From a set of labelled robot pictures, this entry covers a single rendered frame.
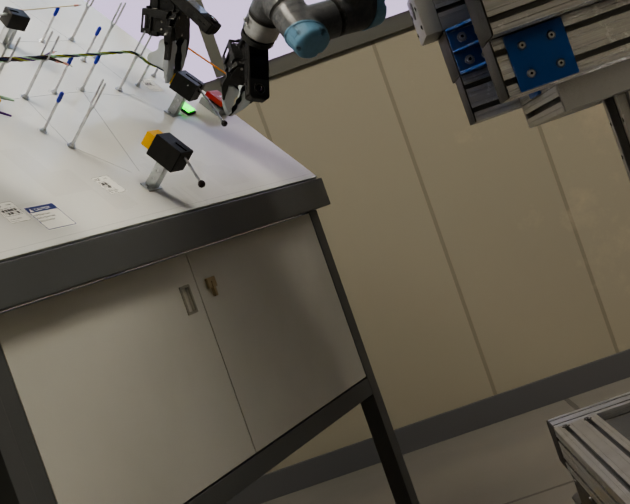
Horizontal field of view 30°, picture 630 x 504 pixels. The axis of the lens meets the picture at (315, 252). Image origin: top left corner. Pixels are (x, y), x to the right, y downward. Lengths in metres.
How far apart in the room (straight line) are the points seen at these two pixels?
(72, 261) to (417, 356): 2.01
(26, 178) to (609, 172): 2.20
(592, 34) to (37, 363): 0.95
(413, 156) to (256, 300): 1.43
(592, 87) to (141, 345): 0.84
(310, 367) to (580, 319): 1.46
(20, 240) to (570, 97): 0.87
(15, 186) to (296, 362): 0.76
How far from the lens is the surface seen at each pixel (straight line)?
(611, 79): 1.89
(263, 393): 2.30
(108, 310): 1.97
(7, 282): 1.74
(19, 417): 1.75
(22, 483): 1.66
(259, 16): 2.37
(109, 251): 1.94
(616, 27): 1.81
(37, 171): 2.05
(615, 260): 3.78
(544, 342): 3.75
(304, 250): 2.60
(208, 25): 2.51
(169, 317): 2.10
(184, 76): 2.55
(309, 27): 2.27
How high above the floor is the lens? 0.77
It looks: 1 degrees down
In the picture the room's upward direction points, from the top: 19 degrees counter-clockwise
